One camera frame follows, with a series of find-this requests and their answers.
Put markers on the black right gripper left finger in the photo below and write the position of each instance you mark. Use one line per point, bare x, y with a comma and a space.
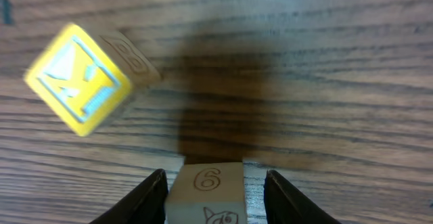
143, 205

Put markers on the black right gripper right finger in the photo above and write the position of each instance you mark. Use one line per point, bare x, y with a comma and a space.
286, 204

